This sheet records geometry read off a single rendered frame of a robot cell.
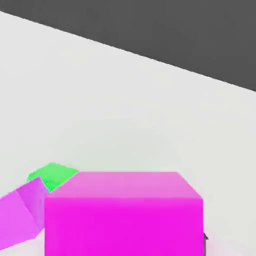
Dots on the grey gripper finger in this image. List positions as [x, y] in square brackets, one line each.
[204, 243]

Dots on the small magenta cube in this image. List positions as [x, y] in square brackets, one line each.
[124, 224]

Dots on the small violet cube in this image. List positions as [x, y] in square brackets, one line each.
[22, 216]

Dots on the small green cube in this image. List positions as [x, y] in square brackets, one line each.
[52, 174]

